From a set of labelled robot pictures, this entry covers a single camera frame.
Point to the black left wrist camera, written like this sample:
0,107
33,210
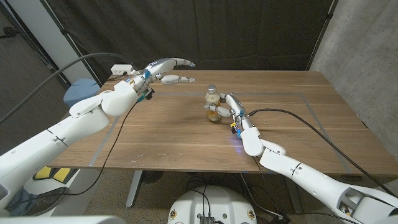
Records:
149,94

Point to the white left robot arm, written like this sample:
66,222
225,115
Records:
46,140

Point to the person leg in blue jeans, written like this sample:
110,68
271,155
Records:
20,200

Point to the black backdrop curtain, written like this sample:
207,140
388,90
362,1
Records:
217,31

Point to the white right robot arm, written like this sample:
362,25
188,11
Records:
311,183

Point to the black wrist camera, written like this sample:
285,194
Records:
149,94
234,129

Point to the blue chair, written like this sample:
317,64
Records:
81,90

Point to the juice bottle with silver cap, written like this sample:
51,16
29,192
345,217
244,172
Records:
212,98

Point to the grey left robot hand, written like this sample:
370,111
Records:
160,67

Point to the white floor platform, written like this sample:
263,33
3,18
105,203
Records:
84,193

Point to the white power strip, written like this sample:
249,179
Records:
122,69

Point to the grey table leg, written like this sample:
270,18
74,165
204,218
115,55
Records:
295,202
134,189

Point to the black round floor fan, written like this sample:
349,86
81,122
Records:
152,176

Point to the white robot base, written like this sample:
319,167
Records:
224,202

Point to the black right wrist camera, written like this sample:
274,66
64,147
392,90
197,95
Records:
234,129

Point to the dark leather shoe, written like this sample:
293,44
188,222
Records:
46,200

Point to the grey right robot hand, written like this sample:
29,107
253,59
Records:
236,107

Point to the black backdrop stand pole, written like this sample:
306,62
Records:
64,31
328,16

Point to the black power adapter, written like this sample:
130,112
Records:
280,220

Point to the black box on robot base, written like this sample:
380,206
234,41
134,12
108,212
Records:
206,220

